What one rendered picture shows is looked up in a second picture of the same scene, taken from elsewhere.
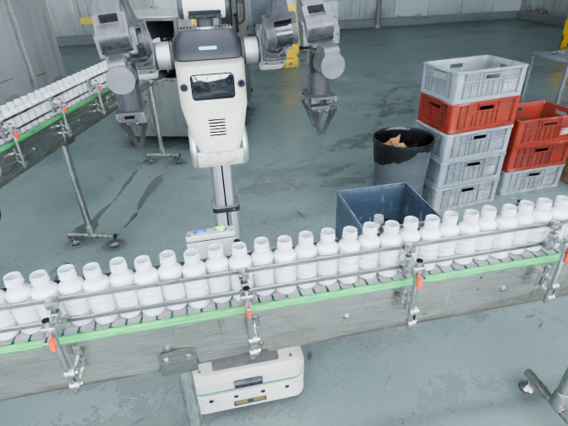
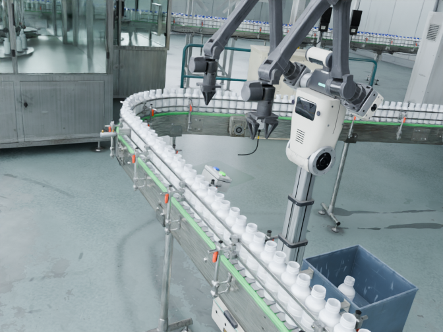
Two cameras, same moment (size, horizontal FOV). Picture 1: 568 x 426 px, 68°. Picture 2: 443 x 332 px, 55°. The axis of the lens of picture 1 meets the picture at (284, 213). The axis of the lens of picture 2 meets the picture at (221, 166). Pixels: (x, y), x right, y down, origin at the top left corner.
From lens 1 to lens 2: 158 cm
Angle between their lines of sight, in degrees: 62
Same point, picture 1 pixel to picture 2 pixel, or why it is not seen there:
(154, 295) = (166, 170)
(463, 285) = (255, 310)
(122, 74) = (192, 63)
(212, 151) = (293, 151)
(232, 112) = (309, 131)
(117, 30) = (208, 46)
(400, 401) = not seen: outside the picture
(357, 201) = (370, 268)
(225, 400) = (221, 319)
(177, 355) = (160, 209)
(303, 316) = (192, 237)
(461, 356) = not seen: outside the picture
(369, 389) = not seen: outside the picture
